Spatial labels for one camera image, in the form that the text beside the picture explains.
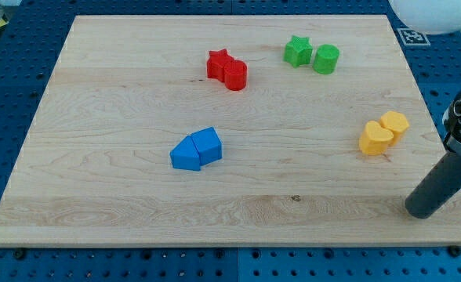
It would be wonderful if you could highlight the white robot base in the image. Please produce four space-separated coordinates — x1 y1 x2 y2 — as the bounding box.
388 0 461 34

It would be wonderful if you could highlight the blue cube block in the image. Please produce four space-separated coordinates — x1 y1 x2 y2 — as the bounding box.
191 127 222 165

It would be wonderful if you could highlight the blue triangle block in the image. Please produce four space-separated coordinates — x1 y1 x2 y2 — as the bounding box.
169 136 201 171

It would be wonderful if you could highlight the red cylinder block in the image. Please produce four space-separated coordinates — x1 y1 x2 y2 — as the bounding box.
223 60 248 91

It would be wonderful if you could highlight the wooden board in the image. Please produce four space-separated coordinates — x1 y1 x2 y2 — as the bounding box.
0 15 461 248

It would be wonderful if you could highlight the red star block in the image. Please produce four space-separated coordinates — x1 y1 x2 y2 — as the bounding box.
206 49 234 82

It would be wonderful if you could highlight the green star block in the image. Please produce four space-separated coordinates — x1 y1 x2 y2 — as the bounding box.
283 35 313 67

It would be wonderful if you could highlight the green cylinder block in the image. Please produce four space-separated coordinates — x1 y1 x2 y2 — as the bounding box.
313 44 339 74

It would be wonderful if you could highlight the yellow heart block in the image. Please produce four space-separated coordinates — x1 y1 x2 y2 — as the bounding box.
358 121 394 156

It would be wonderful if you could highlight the yellow hexagon block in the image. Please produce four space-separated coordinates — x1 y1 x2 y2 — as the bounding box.
379 111 410 146

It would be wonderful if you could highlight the fiducial marker tag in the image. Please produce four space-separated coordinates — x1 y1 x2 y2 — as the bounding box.
397 28 430 46

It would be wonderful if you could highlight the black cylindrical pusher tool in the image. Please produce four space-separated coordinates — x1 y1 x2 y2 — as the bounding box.
405 151 461 219

